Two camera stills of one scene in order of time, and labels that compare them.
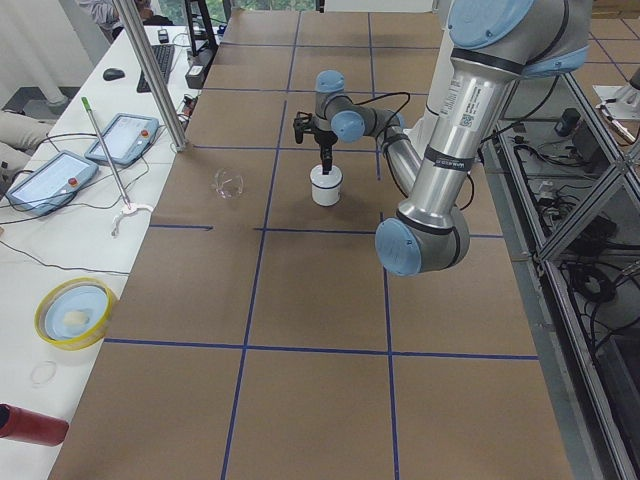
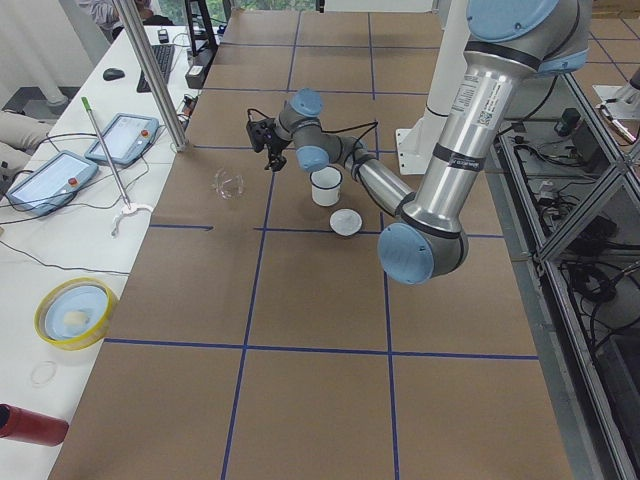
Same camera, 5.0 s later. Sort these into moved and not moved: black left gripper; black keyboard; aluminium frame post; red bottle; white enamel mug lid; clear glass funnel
Moved: black left gripper; white enamel mug lid
Not moved: clear glass funnel; red bottle; black keyboard; aluminium frame post
